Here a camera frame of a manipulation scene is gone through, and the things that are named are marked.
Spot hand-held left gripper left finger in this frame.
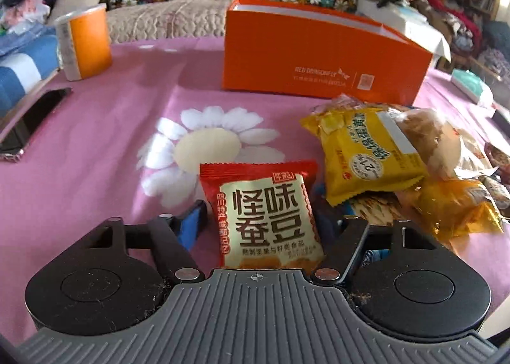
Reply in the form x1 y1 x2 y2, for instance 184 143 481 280
85 200 208 284

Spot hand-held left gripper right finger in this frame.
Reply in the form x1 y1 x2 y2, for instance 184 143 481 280
311 204 441 290

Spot blue snack packet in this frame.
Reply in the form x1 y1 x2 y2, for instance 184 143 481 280
364 248 396 263

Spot red snack packet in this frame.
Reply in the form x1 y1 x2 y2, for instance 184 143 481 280
199 160 325 271

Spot orange cardboard box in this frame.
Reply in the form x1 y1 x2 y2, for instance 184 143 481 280
221 0 434 106

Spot yellow snack packet green print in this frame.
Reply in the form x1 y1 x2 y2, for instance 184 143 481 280
300 107 429 207

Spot orange-yellow snack packet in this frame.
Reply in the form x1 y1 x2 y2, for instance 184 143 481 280
398 178 505 240

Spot pink floral tablecloth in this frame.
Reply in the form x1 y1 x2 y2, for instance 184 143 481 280
0 35 510 349

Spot clear bread packet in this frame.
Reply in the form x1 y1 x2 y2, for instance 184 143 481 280
392 108 495 182

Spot dark patterned snack packet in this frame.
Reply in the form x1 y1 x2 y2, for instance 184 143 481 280
483 142 510 174

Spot black smartphone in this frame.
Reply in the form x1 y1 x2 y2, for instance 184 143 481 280
0 87 73 163

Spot teal tissue pack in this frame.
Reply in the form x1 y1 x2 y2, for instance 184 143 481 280
450 69 495 106

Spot beige quilted blanket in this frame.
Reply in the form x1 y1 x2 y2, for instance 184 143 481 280
106 0 237 44

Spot orange paper cup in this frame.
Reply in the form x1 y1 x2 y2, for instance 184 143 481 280
54 3 113 81

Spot white cloth covered table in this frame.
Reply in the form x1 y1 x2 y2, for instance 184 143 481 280
356 0 454 62

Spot blue white striped cloth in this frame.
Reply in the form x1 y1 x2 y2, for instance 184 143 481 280
0 34 60 117

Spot pile of clothing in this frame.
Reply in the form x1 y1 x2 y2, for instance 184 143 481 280
448 9 510 83

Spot red cloth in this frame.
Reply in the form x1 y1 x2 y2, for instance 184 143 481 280
412 0 484 42

